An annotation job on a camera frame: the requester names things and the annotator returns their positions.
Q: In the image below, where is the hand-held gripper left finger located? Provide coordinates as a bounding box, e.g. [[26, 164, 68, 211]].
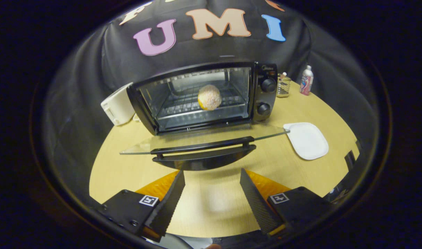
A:
[[96, 169, 186, 243]]

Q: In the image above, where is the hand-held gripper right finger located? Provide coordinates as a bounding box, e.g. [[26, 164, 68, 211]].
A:
[[239, 168, 335, 238]]

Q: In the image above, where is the black toaster oven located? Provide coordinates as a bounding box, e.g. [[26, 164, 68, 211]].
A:
[[120, 61, 290, 171]]

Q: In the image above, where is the sugar-coated bread bun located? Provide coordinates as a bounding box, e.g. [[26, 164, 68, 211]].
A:
[[198, 84, 222, 111]]

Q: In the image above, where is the white bread toaster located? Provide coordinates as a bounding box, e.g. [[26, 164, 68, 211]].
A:
[[100, 82, 136, 126]]

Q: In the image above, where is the white square plate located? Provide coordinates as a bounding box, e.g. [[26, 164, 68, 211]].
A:
[[283, 122, 329, 161]]

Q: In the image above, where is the black box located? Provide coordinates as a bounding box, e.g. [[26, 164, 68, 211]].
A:
[[344, 150, 357, 170]]

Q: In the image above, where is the pink and silver drink bottle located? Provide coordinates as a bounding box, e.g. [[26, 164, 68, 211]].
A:
[[300, 65, 314, 96]]

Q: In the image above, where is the metal wire utensil holder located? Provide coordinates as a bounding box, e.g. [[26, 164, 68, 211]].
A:
[[277, 73, 291, 98]]

